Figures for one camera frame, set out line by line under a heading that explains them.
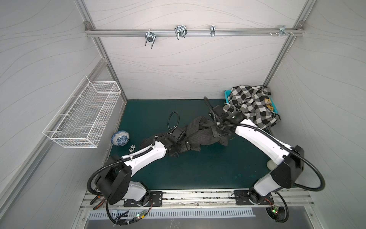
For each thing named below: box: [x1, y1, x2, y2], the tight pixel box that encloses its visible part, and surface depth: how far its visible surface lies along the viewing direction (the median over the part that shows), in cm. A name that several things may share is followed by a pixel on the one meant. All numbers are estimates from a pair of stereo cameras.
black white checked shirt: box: [223, 84, 281, 130], surface depth 105 cm
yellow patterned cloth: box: [264, 97, 274, 111], surface depth 106 cm
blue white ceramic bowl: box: [111, 130, 130, 147], surface depth 97 cm
